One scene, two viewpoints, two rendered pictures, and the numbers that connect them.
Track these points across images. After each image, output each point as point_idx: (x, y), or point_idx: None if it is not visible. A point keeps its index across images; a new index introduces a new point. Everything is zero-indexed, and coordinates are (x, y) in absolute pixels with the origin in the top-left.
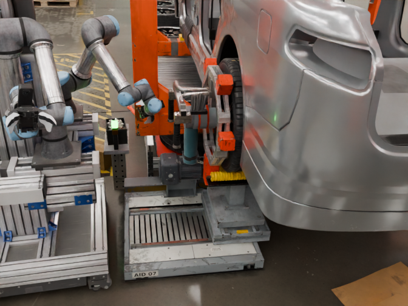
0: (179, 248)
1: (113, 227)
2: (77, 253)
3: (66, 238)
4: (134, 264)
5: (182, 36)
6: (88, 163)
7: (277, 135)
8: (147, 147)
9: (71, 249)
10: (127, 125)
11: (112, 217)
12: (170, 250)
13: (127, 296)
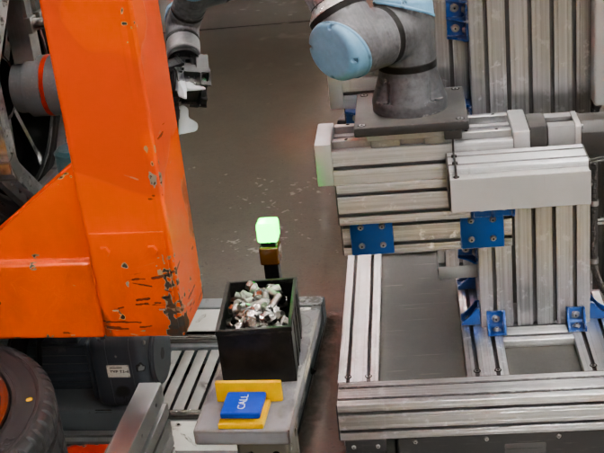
0: (196, 325)
1: (333, 421)
2: (408, 257)
3: (434, 279)
4: (300, 304)
5: None
6: None
7: None
8: (162, 392)
9: (421, 262)
10: (202, 420)
11: (333, 448)
12: (216, 323)
13: (325, 301)
